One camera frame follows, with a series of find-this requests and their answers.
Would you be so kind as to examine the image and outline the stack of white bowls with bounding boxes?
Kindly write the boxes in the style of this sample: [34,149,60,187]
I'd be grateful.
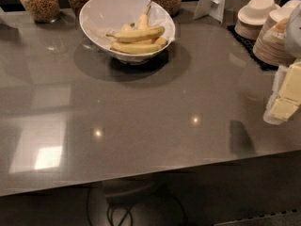
[234,0,280,40]

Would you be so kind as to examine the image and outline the yellow banana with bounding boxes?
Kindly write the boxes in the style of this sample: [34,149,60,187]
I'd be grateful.
[106,25,165,42]
[111,41,161,55]
[136,4,151,29]

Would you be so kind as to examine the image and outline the black cable under table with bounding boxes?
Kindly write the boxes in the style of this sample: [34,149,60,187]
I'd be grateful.
[85,186,189,226]

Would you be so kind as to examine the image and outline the white tilted bowl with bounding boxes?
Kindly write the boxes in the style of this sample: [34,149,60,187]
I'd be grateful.
[79,0,175,64]

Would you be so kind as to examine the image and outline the small banana at back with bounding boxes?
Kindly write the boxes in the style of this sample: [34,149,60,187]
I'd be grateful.
[121,23,135,31]

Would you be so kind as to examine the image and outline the white folded card stand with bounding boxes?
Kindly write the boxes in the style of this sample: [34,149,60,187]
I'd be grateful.
[193,0,231,23]

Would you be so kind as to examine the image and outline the banana behind middle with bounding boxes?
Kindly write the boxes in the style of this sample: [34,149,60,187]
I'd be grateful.
[135,37,167,47]

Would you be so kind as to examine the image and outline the black rubber mat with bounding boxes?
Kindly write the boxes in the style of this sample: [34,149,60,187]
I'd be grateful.
[227,25,277,71]

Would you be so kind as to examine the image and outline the left glass cereal jar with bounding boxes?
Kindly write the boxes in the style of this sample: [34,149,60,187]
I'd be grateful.
[20,0,60,23]

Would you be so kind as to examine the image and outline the upright yellow banana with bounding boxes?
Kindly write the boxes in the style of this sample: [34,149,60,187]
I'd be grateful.
[136,4,151,29]

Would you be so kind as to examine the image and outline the leaning stack paper plates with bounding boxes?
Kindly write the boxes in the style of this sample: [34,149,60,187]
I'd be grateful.
[252,0,301,66]

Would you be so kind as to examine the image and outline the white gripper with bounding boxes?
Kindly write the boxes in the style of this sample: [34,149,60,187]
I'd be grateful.
[263,4,301,125]

